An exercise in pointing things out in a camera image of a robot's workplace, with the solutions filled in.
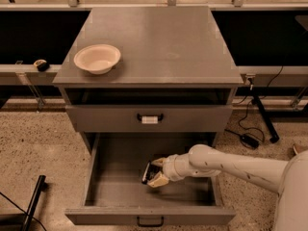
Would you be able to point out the black yellow tape measure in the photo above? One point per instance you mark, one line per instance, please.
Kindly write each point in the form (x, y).
(41, 65)

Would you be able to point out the closed grey upper drawer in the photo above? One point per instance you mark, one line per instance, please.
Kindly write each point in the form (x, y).
(148, 119)

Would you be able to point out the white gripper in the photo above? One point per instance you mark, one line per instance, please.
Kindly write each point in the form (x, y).
(170, 167)

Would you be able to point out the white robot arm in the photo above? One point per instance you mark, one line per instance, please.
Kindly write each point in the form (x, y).
(287, 179)

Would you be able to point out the tan shoe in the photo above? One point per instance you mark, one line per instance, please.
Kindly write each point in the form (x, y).
(299, 148)

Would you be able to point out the black power adapter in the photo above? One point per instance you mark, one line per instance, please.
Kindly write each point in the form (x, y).
(249, 142)

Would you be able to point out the black rxbar chocolate bar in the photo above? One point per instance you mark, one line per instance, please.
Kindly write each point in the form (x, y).
(149, 173)

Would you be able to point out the open grey lower drawer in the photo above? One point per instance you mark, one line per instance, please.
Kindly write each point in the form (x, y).
(115, 195)

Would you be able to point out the black stand leg right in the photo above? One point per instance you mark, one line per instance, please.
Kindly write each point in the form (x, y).
(257, 101)

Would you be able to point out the grey drawer cabinet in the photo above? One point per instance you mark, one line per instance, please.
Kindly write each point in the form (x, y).
(169, 56)

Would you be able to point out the black stand leg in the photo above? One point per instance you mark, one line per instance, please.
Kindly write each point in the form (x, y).
(29, 216)
(257, 101)

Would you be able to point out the black stand leg left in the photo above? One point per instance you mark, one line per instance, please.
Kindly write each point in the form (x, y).
(29, 216)

